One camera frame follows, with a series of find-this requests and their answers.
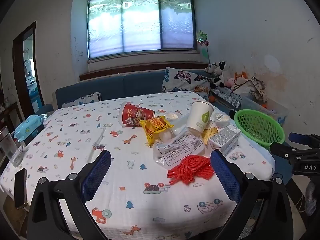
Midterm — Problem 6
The black phone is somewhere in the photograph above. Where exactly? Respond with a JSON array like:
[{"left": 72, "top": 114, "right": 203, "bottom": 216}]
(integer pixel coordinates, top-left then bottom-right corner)
[{"left": 14, "top": 168, "right": 28, "bottom": 209}]

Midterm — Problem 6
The white blue patterned pillow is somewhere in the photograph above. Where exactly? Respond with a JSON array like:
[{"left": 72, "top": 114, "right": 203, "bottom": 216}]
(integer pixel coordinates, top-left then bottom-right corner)
[{"left": 61, "top": 92, "right": 102, "bottom": 108}]

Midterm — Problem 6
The orange fox plush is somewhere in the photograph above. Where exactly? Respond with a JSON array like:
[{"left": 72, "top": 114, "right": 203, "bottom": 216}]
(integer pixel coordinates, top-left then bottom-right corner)
[{"left": 234, "top": 72, "right": 249, "bottom": 84}]

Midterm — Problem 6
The glass mug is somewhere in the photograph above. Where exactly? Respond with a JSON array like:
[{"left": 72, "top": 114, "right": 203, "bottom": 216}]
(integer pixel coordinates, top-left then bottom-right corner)
[{"left": 0, "top": 126, "right": 29, "bottom": 167}]

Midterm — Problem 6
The grey patterned cushion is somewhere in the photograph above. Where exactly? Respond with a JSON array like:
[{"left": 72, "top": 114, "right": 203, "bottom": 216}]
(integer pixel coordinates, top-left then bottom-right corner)
[{"left": 210, "top": 86, "right": 242, "bottom": 108}]

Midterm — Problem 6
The large window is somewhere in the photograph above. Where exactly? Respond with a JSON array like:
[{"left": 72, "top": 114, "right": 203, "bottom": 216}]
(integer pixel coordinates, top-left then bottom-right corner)
[{"left": 87, "top": 0, "right": 196, "bottom": 61}]

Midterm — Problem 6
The red mesh net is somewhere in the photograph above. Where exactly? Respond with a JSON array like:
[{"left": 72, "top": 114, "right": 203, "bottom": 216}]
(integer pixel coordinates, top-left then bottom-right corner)
[{"left": 167, "top": 155, "right": 213, "bottom": 186}]

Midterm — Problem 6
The yellow snack wrapper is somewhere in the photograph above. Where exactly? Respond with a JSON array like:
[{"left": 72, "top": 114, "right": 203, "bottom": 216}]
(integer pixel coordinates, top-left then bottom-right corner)
[{"left": 139, "top": 115, "right": 174, "bottom": 147}]

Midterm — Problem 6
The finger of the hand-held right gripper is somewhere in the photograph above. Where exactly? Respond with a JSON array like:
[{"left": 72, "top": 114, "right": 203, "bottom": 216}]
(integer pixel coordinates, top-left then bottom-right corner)
[
  {"left": 288, "top": 132, "right": 320, "bottom": 147},
  {"left": 269, "top": 142, "right": 320, "bottom": 161}
]

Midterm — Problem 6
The red paper cup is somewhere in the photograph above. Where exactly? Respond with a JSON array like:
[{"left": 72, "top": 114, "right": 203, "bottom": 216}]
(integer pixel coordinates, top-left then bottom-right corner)
[{"left": 120, "top": 102, "right": 156, "bottom": 128}]

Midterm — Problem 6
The green pinwheel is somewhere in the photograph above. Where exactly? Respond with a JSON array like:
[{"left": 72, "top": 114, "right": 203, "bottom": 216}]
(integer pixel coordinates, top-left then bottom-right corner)
[{"left": 196, "top": 30, "right": 212, "bottom": 64}]

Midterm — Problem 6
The black white cow plush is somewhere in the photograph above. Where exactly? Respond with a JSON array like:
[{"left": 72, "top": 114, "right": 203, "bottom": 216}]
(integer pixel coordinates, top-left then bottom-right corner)
[{"left": 210, "top": 61, "right": 227, "bottom": 89}]

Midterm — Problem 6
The clear plastic storage bin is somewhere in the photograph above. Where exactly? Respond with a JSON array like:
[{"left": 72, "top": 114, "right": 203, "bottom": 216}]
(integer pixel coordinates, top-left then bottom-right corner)
[{"left": 240, "top": 96, "right": 288, "bottom": 130}]

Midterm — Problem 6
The blue wet wipes pack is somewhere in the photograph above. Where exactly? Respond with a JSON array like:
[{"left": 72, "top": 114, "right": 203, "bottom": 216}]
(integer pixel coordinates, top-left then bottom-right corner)
[{"left": 14, "top": 115, "right": 45, "bottom": 140}]

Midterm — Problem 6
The clear printed plastic bag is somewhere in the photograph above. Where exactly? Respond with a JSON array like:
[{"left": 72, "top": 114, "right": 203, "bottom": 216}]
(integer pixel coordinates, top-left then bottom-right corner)
[{"left": 153, "top": 130, "right": 206, "bottom": 167}]

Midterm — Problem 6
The dark wooden ledge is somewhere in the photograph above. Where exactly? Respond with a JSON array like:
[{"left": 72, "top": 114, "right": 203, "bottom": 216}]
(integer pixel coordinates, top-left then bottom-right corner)
[{"left": 79, "top": 64, "right": 210, "bottom": 82}]

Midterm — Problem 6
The dark wooden door frame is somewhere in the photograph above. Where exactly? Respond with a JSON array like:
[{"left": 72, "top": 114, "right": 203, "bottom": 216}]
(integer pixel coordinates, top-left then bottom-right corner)
[{"left": 12, "top": 21, "right": 44, "bottom": 130}]

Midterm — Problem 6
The white paper cup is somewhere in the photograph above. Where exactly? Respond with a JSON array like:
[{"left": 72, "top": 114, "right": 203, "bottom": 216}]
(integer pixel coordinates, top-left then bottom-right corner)
[{"left": 186, "top": 101, "right": 215, "bottom": 134}]

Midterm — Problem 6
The butterfly print pillow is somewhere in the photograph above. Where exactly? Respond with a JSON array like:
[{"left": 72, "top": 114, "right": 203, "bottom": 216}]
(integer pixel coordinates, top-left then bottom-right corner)
[{"left": 161, "top": 67, "right": 212, "bottom": 100}]

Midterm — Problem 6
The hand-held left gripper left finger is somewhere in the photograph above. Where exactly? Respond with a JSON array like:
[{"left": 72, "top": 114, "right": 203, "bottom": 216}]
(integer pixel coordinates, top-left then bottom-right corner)
[{"left": 27, "top": 149, "right": 112, "bottom": 240}]

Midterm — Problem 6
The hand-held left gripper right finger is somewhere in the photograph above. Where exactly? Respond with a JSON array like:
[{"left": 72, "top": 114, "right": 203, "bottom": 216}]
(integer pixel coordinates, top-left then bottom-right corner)
[{"left": 210, "top": 149, "right": 293, "bottom": 240}]

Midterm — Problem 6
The blue sofa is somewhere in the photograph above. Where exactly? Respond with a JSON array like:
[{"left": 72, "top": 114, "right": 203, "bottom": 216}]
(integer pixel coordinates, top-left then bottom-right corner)
[{"left": 37, "top": 70, "right": 213, "bottom": 115}]

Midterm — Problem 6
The green plastic basket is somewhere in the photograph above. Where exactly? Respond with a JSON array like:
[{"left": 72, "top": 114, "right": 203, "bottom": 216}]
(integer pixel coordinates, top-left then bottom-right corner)
[{"left": 234, "top": 109, "right": 285, "bottom": 151}]

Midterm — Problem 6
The spotted beige cloth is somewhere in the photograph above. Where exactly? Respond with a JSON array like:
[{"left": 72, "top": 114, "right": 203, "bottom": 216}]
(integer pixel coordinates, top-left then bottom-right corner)
[{"left": 231, "top": 77, "right": 268, "bottom": 103}]

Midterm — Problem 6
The white milk carton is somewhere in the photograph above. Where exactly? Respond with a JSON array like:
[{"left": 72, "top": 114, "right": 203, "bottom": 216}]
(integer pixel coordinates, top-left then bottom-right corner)
[{"left": 208, "top": 127, "right": 241, "bottom": 157}]

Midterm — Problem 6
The clear plastic bottle yellow label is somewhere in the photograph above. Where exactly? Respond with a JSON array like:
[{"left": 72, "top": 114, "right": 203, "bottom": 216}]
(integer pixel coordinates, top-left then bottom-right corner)
[{"left": 159, "top": 114, "right": 192, "bottom": 142}]

